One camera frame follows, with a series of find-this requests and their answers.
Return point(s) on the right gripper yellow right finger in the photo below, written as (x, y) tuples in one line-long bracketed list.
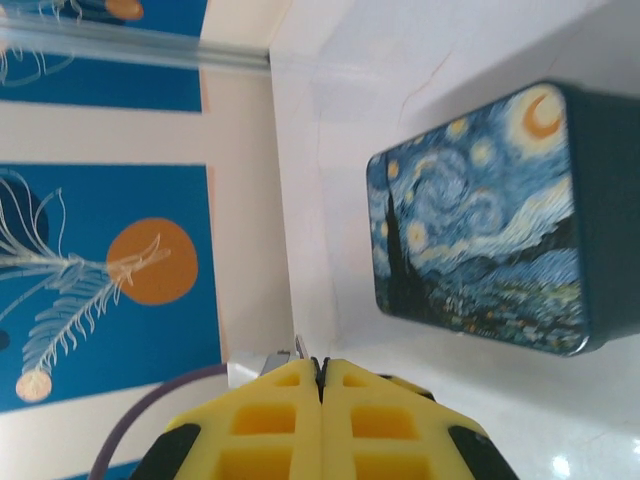
[(335, 425)]

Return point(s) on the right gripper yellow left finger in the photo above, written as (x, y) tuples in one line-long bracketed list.
[(305, 425)]

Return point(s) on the starry night painted tin box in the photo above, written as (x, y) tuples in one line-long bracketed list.
[(475, 225)]

